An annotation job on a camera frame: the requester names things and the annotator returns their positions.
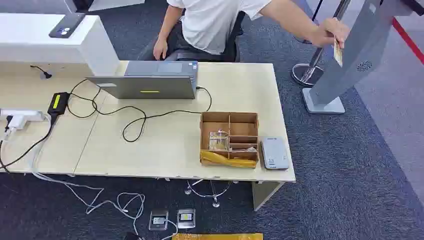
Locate chrome chair base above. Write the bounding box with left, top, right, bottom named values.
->
left=184, top=179, right=240, bottom=209

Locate open floor socket with plug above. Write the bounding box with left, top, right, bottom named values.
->
left=148, top=209, right=170, bottom=232

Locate grey kiosk stand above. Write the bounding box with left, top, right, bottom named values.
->
left=301, top=0, right=424, bottom=115

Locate person's hand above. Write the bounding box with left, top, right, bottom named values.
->
left=152, top=37, right=169, bottom=61
left=309, top=17, right=351, bottom=50

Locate pale desk leg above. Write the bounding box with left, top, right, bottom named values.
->
left=251, top=181, right=286, bottom=213

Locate grey laptop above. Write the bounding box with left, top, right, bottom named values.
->
left=85, top=60, right=199, bottom=100

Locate yellow taped box edge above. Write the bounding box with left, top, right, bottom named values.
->
left=171, top=233, right=265, bottom=240

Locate white plug charger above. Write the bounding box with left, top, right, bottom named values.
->
left=3, top=115, right=29, bottom=134

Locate black power adapter yellow label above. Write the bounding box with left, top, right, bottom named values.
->
left=47, top=92, right=71, bottom=117

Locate white counter block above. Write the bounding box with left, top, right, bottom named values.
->
left=0, top=12, right=121, bottom=77

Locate short black cable with plug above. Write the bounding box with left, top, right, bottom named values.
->
left=29, top=64, right=53, bottom=80

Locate chrome stanchion post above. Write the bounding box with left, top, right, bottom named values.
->
left=291, top=0, right=352, bottom=88

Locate white floor cable bundle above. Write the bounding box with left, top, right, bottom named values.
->
left=30, top=114, right=147, bottom=237

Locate stack of clear-sleeved cards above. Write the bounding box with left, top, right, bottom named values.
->
left=208, top=129, right=230, bottom=153

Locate black mains cable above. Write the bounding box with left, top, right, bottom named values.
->
left=0, top=114, right=56, bottom=173

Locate white power strip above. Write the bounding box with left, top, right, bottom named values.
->
left=0, top=108, right=47, bottom=123

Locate person's right hand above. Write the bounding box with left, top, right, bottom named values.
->
left=152, top=37, right=169, bottom=61

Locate pale printed card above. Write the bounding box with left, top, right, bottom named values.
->
left=333, top=39, right=344, bottom=68

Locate person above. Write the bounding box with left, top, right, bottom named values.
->
left=152, top=0, right=351, bottom=63

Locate dark smartphone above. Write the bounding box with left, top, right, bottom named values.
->
left=48, top=12, right=87, bottom=39

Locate grey card reader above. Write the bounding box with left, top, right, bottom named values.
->
left=260, top=136, right=290, bottom=171

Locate black laptop power cable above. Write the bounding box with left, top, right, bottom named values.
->
left=66, top=78, right=213, bottom=144

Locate wooden card box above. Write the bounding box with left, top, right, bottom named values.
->
left=199, top=111, right=260, bottom=169

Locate person's left hand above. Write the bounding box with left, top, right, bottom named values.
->
left=309, top=17, right=351, bottom=50

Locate white table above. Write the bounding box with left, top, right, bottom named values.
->
left=64, top=0, right=146, bottom=14

